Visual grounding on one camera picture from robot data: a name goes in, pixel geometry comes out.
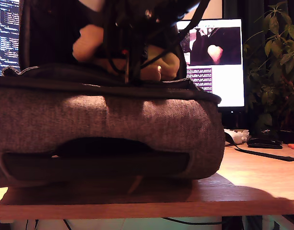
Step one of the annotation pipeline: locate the pair of cream socks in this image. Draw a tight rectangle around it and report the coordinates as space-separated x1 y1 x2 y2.
72 23 181 81

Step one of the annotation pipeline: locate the grey fabric backpack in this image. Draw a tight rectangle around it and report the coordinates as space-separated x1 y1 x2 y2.
0 0 226 189

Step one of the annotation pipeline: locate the monitor with white purple screen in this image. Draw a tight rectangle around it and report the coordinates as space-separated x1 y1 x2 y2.
176 19 246 114

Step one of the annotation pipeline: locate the monitor with dark code screen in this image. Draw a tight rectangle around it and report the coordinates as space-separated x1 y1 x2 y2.
0 0 21 77

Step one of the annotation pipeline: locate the white game controller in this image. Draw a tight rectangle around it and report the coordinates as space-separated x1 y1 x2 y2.
224 128 250 146

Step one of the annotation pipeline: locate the green leafy house plant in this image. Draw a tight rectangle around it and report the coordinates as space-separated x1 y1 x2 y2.
242 1 294 135

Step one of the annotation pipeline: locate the black plant pot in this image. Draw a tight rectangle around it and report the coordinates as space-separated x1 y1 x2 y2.
261 129 294 144

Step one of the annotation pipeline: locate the dark table leg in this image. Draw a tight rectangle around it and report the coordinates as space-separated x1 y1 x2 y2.
221 216 243 230

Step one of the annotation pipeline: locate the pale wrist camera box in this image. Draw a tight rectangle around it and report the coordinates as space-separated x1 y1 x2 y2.
77 0 107 12

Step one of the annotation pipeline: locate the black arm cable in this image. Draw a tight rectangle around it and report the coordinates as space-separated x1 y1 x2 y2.
139 0 211 70

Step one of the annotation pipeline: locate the black backpack strap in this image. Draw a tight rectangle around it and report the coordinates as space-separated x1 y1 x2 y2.
225 131 294 162

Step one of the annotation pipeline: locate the long black under-table cable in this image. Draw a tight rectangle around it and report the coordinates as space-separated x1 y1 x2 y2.
161 217 224 226

